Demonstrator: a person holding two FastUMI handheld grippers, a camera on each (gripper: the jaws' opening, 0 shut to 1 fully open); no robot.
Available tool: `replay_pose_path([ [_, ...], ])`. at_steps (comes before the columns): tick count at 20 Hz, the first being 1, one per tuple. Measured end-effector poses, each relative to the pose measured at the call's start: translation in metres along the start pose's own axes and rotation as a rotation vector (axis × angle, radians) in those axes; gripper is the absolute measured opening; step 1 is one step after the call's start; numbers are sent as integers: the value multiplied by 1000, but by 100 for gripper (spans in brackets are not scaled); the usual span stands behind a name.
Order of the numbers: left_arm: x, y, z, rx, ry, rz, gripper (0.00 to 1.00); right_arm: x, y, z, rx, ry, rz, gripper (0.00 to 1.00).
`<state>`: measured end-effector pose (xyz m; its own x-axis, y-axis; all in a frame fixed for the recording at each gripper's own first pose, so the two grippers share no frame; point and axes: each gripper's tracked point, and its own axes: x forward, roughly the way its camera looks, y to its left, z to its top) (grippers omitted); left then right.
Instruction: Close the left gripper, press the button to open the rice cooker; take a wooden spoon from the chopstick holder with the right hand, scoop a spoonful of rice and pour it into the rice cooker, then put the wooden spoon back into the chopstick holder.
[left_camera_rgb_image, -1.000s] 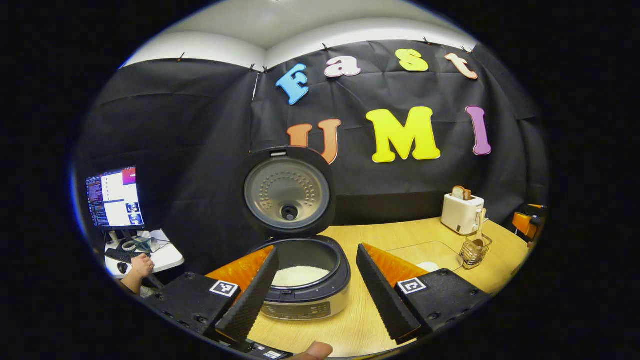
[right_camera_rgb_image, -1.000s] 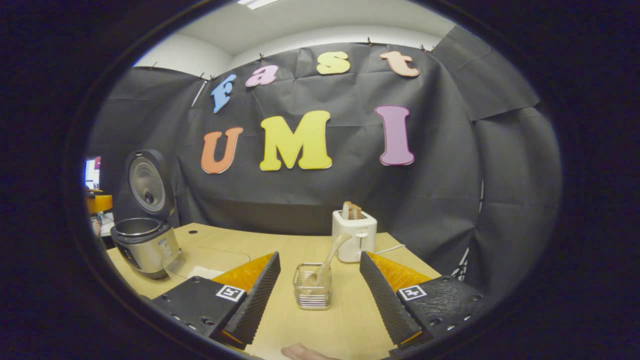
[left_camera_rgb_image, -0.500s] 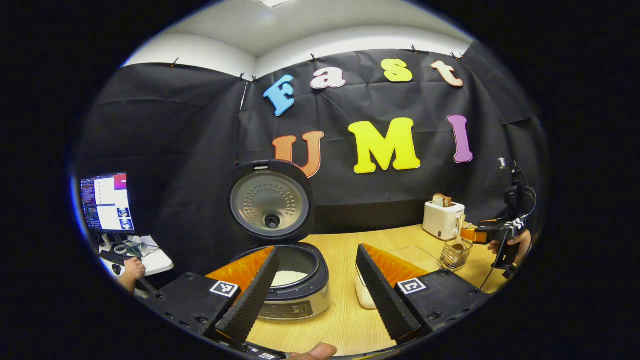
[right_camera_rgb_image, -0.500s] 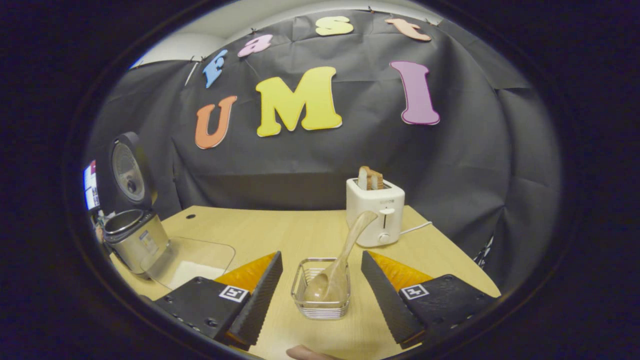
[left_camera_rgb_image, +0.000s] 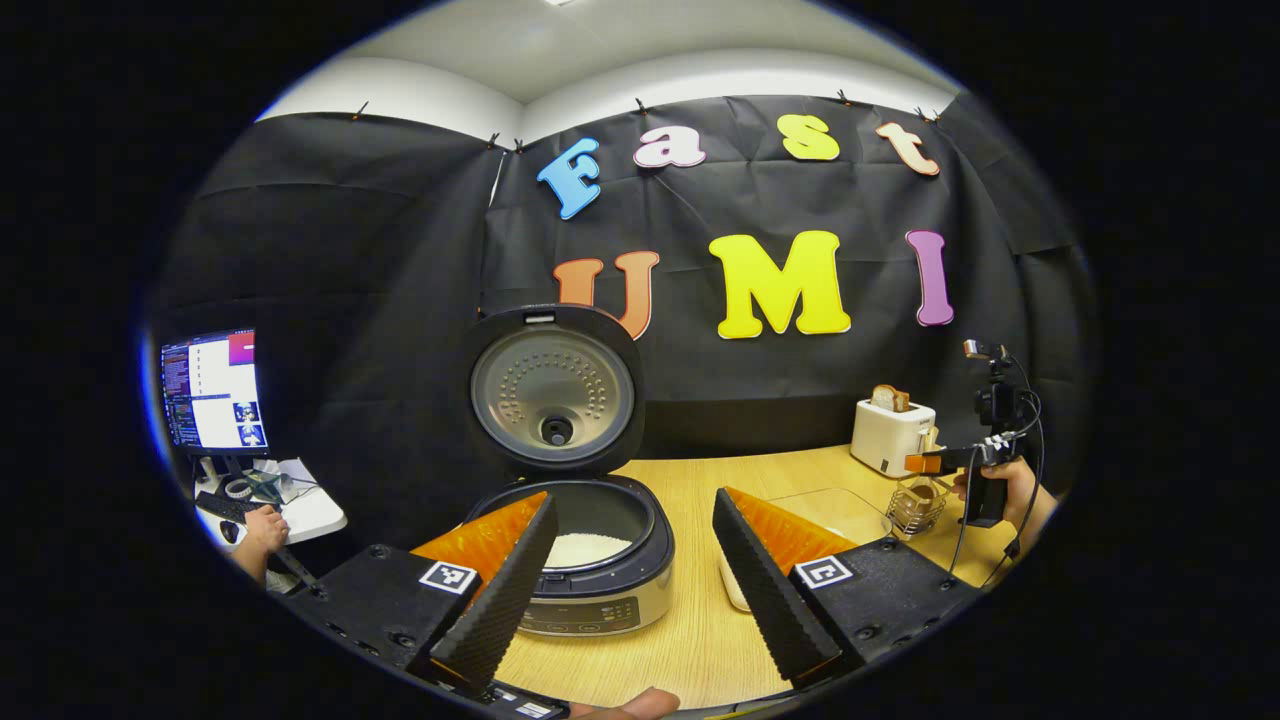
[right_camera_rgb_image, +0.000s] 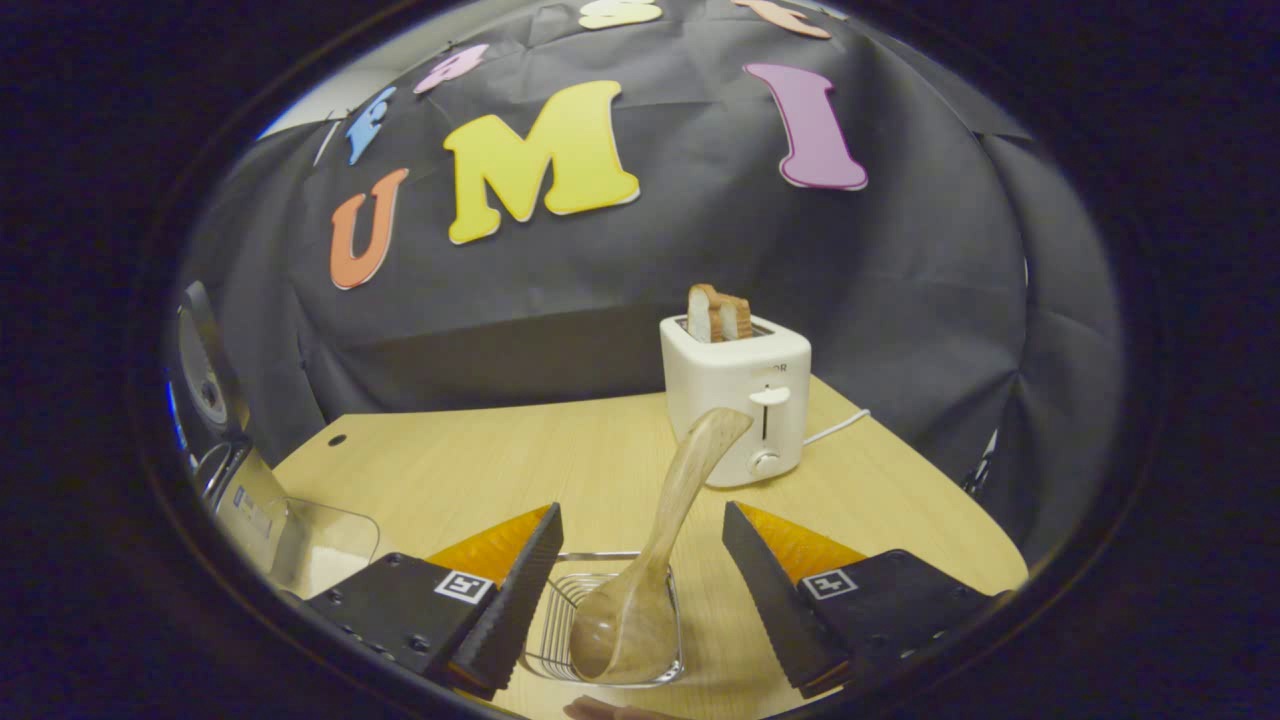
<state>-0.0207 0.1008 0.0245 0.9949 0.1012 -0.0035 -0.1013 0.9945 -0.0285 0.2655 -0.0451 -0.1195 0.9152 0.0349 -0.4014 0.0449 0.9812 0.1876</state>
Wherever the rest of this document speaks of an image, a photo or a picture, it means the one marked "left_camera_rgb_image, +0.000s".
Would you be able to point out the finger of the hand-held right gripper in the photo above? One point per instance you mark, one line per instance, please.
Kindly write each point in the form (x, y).
(925, 463)

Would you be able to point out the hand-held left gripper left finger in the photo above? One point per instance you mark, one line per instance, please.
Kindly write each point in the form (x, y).
(505, 600)

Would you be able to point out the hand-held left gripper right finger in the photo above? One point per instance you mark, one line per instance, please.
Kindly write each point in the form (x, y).
(765, 600)

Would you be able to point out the wooden spoon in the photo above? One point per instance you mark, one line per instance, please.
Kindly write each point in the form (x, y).
(918, 500)

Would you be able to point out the silver black rice cooker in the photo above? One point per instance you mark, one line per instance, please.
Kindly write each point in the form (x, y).
(555, 390)

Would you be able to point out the white toaster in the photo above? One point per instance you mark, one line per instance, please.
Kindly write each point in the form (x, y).
(885, 435)

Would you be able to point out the pale bread slice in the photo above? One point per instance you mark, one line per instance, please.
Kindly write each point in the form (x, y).
(883, 398)

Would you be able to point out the clear plastic container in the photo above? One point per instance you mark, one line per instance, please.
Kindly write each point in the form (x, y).
(850, 510)

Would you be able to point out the white side desk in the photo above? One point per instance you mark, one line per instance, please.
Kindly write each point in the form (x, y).
(315, 515)

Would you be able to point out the crumpled plastic bag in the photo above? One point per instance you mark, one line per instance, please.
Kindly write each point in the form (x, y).
(275, 488)

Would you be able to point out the black computer mouse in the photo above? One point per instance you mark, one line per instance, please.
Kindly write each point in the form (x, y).
(231, 531)

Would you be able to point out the black keyboard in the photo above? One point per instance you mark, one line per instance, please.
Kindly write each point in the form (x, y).
(225, 505)

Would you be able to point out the black backdrop cloth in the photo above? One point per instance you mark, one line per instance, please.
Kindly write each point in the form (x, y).
(380, 300)

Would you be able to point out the computer monitor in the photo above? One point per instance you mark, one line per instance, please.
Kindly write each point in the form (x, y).
(215, 395)

